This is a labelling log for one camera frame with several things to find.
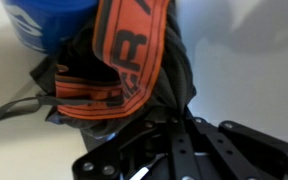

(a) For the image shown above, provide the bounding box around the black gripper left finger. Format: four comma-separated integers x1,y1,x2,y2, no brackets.
71,116,189,180

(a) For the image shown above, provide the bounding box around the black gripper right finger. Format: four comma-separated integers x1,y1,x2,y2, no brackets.
183,109,288,180

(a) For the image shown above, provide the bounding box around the grey clothing with orange band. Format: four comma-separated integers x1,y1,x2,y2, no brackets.
0,0,198,153

